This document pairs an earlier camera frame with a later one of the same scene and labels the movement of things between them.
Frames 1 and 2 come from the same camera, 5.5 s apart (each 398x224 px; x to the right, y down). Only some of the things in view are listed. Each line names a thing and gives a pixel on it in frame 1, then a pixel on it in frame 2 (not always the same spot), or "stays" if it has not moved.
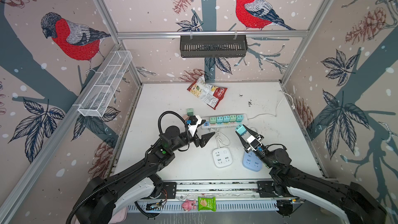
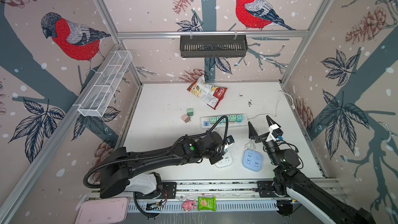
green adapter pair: [212, 120] stays
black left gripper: [203, 141] -> [217, 158]
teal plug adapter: [240, 118] stays
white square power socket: [222, 157] stays
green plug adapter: [189, 112] stays
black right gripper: [245, 144] -> [263, 139]
